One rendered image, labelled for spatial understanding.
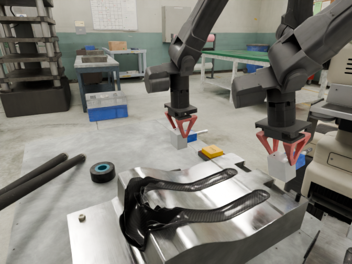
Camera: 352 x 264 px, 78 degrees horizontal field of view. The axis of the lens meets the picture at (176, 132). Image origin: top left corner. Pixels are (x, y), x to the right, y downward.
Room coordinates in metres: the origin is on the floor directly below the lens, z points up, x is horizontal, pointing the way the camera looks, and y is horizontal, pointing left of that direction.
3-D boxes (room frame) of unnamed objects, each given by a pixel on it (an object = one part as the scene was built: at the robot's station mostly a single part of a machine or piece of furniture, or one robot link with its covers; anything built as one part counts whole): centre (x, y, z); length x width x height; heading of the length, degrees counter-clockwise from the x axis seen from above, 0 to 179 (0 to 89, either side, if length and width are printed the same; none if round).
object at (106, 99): (3.46, 1.13, 0.28); 0.61 x 0.41 x 0.15; 111
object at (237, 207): (0.39, -0.05, 0.92); 0.35 x 0.16 x 0.09; 119
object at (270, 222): (0.39, -0.03, 0.87); 0.50 x 0.26 x 0.14; 119
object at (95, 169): (0.62, 0.25, 0.82); 0.08 x 0.08 x 0.04
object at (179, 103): (0.65, -0.01, 1.06); 0.10 x 0.07 x 0.07; 28
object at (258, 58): (4.45, -1.53, 0.51); 2.40 x 1.13 x 1.02; 25
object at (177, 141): (0.67, -0.05, 0.93); 0.13 x 0.05 x 0.05; 118
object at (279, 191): (0.45, -0.26, 0.87); 0.05 x 0.05 x 0.04; 29
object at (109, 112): (3.46, 1.14, 0.11); 0.61 x 0.41 x 0.22; 111
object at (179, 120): (0.64, -0.02, 0.99); 0.07 x 0.07 x 0.09; 28
